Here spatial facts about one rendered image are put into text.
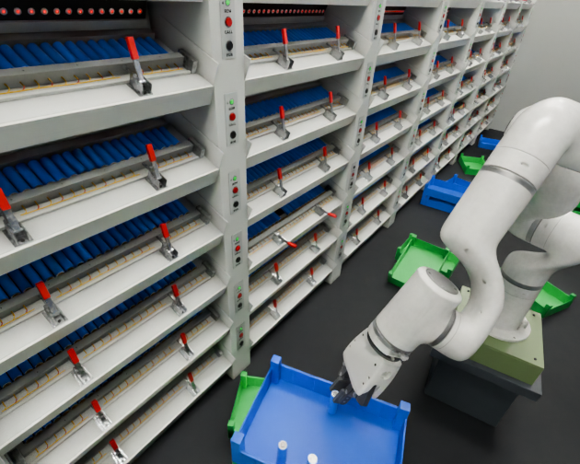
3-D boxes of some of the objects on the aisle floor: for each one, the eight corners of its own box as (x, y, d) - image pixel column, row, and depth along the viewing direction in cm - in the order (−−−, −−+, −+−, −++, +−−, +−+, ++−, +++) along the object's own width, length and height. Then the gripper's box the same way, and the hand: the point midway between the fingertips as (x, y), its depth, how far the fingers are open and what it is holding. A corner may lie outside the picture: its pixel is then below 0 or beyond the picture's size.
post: (340, 274, 189) (422, -211, 94) (330, 284, 183) (408, -227, 88) (308, 260, 199) (355, -195, 104) (299, 268, 192) (339, -209, 98)
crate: (321, 394, 132) (323, 381, 128) (319, 452, 115) (320, 439, 111) (242, 383, 134) (241, 370, 130) (227, 438, 118) (226, 425, 113)
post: (393, 222, 236) (484, -136, 142) (388, 227, 230) (478, -144, 135) (366, 212, 246) (435, -131, 151) (360, 217, 240) (426, -137, 145)
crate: (424, 298, 177) (426, 290, 171) (387, 281, 187) (388, 272, 181) (447, 257, 191) (450, 248, 185) (411, 242, 201) (413, 233, 195)
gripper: (358, 304, 71) (313, 360, 79) (389, 375, 58) (330, 434, 66) (388, 312, 73) (341, 365, 82) (423, 381, 61) (363, 437, 69)
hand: (342, 390), depth 73 cm, fingers closed, pressing on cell
